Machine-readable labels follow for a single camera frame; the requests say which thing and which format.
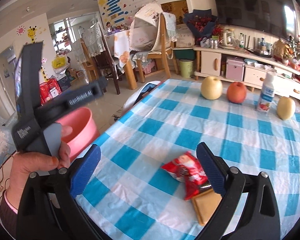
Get red milk tea packet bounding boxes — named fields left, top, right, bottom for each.
left=161, top=151, right=212, bottom=200

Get gold square box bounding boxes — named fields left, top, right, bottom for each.
left=191, top=189, right=222, bottom=226

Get person's left forearm sleeve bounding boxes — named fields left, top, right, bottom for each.
left=0, top=191, right=18, bottom=239

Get pink plastic trash bin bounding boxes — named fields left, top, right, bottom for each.
left=57, top=107, right=100, bottom=161

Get person's left hand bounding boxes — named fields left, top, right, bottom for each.
left=5, top=125, right=73, bottom=210

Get red gift boxes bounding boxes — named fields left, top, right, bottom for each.
left=39, top=77, right=62, bottom=105

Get blue checkered tablecloth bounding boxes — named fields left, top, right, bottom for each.
left=76, top=79, right=300, bottom=239

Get yellow plastic bag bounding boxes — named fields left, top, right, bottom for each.
left=52, top=55, right=68, bottom=69

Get red apple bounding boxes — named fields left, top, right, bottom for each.
left=226, top=82, right=247, bottom=103

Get yellow pear left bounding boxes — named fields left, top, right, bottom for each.
left=200, top=76, right=223, bottom=100

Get yellow pear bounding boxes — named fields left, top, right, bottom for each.
left=276, top=97, right=296, bottom=120
left=200, top=76, right=223, bottom=100

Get white yogurt drink bottle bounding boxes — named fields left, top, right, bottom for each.
left=256, top=72, right=275, bottom=113

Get yellow pear right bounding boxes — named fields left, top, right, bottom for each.
left=276, top=97, right=296, bottom=120

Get dark wooden chair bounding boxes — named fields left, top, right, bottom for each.
left=81, top=22, right=120, bottom=95

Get pink storage box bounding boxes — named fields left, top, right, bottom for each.
left=225, top=55, right=244, bottom=81

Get green waste bin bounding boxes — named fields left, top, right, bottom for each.
left=179, top=59, right=193, bottom=78

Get electric kettle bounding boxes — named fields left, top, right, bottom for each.
left=221, top=29, right=237, bottom=48

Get wooden chair with cover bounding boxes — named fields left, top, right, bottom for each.
left=129, top=2, right=177, bottom=83

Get dark flower bouquet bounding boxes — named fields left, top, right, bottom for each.
left=183, top=9, right=218, bottom=45

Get giraffe wall sticker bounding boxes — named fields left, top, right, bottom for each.
left=27, top=25, right=37, bottom=43

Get black wall television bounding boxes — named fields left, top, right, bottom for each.
left=215, top=0, right=298, bottom=39

